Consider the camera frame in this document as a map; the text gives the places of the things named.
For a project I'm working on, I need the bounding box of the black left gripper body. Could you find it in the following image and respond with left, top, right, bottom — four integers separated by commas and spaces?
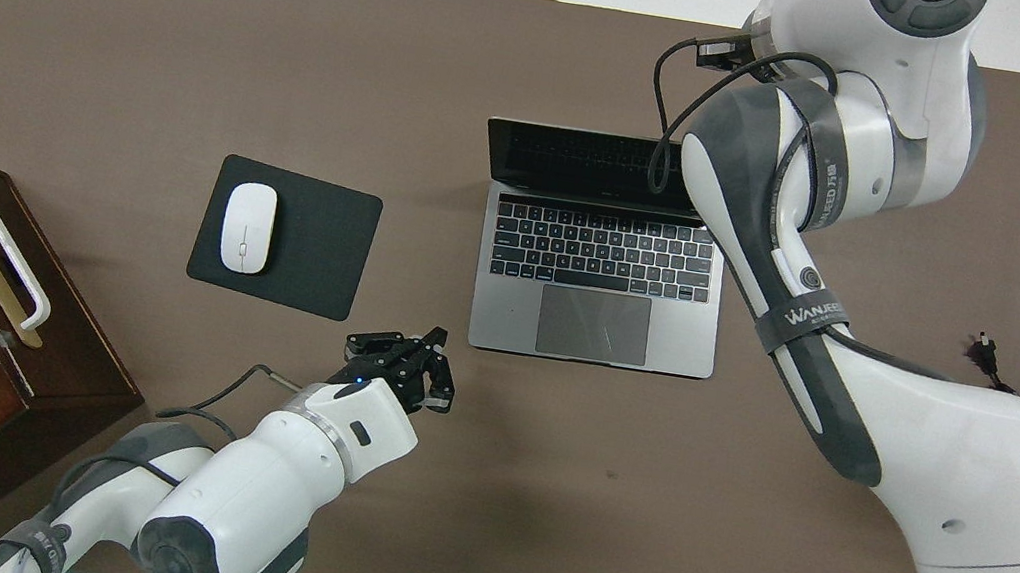
329, 347, 434, 416

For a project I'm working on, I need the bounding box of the silver grey laptop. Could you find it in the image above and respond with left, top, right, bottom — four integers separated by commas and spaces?
455, 115, 746, 383

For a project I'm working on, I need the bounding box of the black mouse pad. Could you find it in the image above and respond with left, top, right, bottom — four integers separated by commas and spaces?
182, 150, 388, 326

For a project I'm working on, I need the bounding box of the white computer mouse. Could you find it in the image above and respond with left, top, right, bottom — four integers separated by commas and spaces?
215, 179, 281, 277

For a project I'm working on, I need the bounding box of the brown paper table mat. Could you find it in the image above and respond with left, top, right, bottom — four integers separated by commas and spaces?
0, 0, 1020, 573

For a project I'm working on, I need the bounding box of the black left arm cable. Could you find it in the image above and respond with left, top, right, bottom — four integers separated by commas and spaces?
47, 336, 306, 546

